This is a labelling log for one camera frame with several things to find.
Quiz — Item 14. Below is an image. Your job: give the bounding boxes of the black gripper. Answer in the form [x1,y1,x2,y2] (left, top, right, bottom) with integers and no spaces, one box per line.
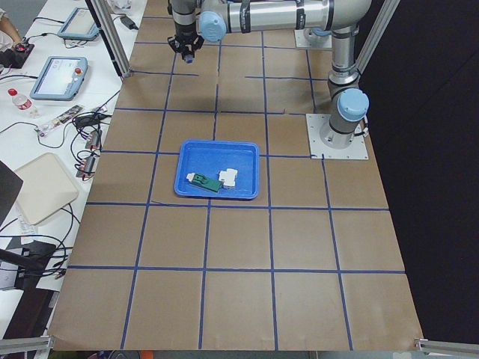
[168,22,204,62]

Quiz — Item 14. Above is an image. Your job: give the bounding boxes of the black power adapter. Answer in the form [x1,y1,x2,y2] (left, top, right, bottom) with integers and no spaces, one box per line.
[120,16,138,30]

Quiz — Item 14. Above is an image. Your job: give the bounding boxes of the blue plastic tray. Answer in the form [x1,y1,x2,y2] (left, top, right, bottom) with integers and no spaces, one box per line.
[174,139,260,200]

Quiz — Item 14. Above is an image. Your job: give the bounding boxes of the white circuit breaker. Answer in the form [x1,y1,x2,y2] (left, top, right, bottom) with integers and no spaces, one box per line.
[219,168,238,189]

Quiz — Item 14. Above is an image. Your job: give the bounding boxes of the green electrical module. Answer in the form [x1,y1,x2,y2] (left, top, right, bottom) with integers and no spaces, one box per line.
[186,173,222,193]

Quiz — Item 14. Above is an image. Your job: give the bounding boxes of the blue teach pendant far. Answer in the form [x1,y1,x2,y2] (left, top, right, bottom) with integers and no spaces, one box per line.
[57,7,99,41]

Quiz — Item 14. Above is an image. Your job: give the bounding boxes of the blue teach pendant near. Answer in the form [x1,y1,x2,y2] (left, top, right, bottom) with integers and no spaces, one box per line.
[30,56,88,101]

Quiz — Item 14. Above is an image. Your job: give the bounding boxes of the aluminium frame post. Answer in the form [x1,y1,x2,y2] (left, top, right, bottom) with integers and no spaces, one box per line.
[85,0,131,79]

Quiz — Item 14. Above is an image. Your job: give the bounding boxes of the plastic water bottle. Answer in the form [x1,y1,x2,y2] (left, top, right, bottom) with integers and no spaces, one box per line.
[7,88,40,118]

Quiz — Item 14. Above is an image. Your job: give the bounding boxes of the black laptop corner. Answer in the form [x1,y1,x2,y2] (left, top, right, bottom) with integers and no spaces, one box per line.
[0,162,23,223]

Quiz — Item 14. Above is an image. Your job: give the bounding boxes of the beige plastic tray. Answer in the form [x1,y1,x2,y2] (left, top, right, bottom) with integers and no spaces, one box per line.
[14,153,79,225]

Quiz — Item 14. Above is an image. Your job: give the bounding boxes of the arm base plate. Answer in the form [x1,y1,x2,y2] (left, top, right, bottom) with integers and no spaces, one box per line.
[305,114,369,160]
[294,28,332,51]

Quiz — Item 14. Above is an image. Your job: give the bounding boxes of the blue teach pendant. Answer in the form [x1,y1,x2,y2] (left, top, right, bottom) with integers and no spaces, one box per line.
[30,56,88,101]
[57,7,99,41]

